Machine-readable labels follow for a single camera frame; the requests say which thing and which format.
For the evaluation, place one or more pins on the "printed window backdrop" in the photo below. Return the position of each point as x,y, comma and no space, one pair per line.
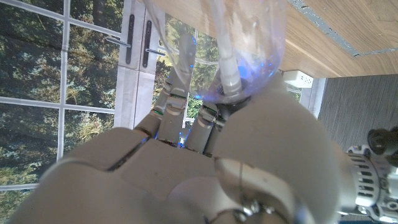
46,62

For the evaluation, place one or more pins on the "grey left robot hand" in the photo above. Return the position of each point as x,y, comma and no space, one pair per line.
373,186

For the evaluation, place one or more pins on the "wooden table edge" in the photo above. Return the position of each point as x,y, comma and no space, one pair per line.
325,28

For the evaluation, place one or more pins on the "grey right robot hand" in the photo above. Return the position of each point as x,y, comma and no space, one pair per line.
186,174

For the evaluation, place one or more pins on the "white power strip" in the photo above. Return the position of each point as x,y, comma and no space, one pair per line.
298,79

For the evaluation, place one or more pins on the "clear pump dispenser bottle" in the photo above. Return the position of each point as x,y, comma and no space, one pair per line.
248,37

